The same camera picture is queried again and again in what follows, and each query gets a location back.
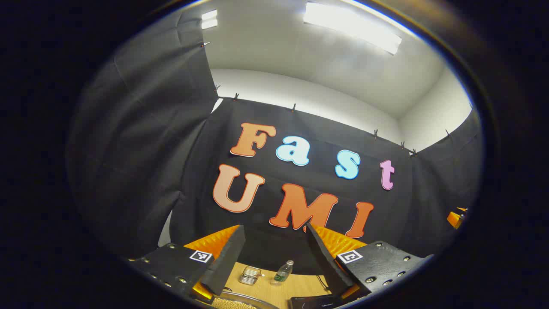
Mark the black backdrop cloth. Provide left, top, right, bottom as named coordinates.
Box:
left=69, top=9, right=483, bottom=275

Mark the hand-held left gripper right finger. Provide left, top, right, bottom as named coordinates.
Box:
left=305, top=222, right=434, bottom=299

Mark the clear plastic water bottle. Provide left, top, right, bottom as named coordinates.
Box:
left=274, top=260, right=295, bottom=285

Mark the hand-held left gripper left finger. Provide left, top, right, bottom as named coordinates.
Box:
left=129, top=224, right=246, bottom=303

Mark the wire mesh metal basket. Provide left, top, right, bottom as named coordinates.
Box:
left=238, top=266, right=262, bottom=285

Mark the black induction cooktop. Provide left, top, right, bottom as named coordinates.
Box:
left=288, top=294, right=344, bottom=309

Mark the steel pot with soybeans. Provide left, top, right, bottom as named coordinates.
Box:
left=210, top=290, right=279, bottom=309

